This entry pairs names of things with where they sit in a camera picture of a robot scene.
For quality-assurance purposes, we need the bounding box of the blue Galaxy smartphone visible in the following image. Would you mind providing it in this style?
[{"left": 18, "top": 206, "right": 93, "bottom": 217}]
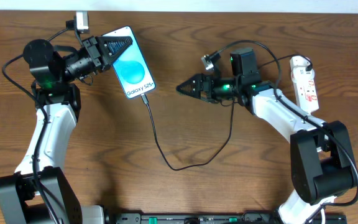
[{"left": 103, "top": 26, "right": 155, "bottom": 99}]

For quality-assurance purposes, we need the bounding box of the black USB charging cable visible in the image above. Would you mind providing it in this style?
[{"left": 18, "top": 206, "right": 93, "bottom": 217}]
[{"left": 140, "top": 54, "right": 313, "bottom": 172}]

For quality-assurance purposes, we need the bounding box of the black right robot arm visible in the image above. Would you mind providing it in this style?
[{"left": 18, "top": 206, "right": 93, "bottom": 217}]
[{"left": 177, "top": 48, "right": 358, "bottom": 223}]

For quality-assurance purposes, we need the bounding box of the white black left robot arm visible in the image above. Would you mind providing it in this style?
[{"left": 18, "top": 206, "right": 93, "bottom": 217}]
[{"left": 0, "top": 36, "right": 133, "bottom": 223}]

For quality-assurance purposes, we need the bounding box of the white USB charger plug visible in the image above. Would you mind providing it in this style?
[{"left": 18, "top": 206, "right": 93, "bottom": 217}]
[{"left": 291, "top": 67, "right": 315, "bottom": 83}]

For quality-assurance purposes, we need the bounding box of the white power strip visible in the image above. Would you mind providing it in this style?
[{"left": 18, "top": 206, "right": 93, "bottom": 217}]
[{"left": 290, "top": 55, "right": 319, "bottom": 114}]

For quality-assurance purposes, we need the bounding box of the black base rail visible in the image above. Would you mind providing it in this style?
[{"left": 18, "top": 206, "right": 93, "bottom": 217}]
[{"left": 104, "top": 212, "right": 347, "bottom": 224}]

